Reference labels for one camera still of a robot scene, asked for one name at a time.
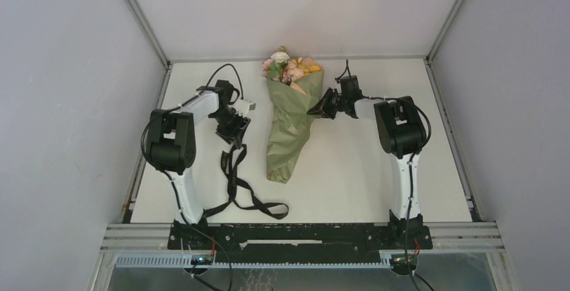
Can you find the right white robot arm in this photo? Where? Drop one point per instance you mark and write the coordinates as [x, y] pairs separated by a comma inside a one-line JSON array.
[[403, 131]]

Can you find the yellow fake flower stem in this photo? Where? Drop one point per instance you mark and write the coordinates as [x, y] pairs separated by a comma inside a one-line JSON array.
[[307, 65]]

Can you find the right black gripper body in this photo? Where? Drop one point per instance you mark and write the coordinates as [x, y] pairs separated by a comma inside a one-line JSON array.
[[331, 103]]

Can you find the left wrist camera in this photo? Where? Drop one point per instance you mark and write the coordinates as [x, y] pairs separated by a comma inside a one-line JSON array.
[[228, 94]]

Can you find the orange wrapping paper sheet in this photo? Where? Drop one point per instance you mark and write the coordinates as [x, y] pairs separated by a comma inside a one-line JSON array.
[[291, 125]]

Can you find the black mounting base plate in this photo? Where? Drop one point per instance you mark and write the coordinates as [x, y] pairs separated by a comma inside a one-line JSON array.
[[232, 236]]

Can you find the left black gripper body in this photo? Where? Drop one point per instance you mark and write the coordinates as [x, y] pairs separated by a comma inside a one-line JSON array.
[[232, 123]]

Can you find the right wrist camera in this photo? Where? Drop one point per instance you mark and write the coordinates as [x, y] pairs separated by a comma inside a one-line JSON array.
[[350, 89]]

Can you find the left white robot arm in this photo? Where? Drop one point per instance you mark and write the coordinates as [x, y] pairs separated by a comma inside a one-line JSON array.
[[168, 142]]

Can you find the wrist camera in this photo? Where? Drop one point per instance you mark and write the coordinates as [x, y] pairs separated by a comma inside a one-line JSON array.
[[228, 94], [350, 89]]

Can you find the pink fake flower stem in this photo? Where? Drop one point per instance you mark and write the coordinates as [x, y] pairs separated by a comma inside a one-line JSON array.
[[292, 73]]

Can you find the white cable duct rail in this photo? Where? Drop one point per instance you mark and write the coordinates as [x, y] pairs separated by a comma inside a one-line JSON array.
[[200, 261]]

